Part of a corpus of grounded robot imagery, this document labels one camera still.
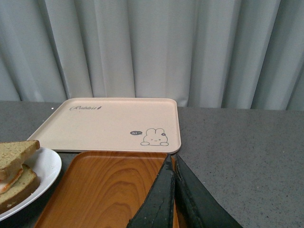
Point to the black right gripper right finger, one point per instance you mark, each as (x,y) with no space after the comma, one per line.
(196,207)

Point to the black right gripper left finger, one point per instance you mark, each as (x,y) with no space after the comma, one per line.
(157,209)

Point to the beige rabbit tray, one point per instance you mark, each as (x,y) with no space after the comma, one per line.
(112,124)

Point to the brown wooden tray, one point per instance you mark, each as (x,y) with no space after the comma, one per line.
(101,190)

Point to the bread slice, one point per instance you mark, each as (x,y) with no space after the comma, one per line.
(27,183)
(13,154)

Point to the grey curtain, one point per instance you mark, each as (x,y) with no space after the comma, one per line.
(244,54)

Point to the fried egg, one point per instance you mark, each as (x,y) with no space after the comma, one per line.
(6,184)

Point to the white oval plate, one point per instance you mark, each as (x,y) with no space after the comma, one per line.
(47,164)

